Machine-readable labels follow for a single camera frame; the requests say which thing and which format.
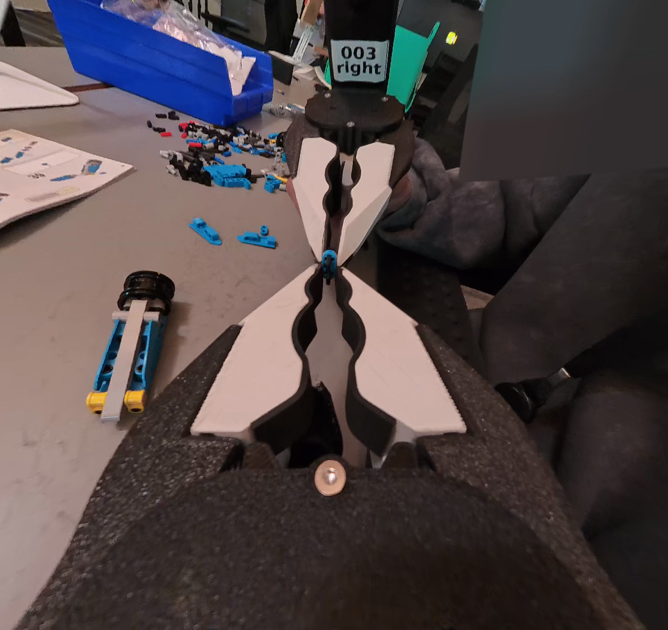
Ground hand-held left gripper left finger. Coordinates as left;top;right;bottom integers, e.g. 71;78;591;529
190;266;335;456

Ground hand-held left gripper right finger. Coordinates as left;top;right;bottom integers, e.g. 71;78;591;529
336;267;467;466

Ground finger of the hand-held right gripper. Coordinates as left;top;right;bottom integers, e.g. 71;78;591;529
289;137;340;266
333;141;396;268

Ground pile of small building pieces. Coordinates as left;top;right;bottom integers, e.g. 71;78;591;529
146;111;293;194

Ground black wheel blue beam assembly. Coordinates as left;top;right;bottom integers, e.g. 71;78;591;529
86;270;176;423

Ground person's right forearm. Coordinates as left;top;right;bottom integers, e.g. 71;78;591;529
376;139;590;272

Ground person's right hand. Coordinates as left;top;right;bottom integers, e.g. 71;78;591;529
385;173;414;214

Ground green plastic bin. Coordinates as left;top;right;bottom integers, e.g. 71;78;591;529
388;22;442;112

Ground black office chair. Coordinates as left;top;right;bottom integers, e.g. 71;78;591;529
263;0;299;57

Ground clear plastic bags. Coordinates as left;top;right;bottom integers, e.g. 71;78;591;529
102;0;257;96

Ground person's dark grey jacket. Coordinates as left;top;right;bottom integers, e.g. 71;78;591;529
480;171;668;630

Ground blue plastic bin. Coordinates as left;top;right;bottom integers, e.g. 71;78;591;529
45;0;275;128

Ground open instruction booklet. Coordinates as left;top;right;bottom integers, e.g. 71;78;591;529
0;129;136;230

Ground white folding stand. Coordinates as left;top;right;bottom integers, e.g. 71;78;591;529
0;0;80;112

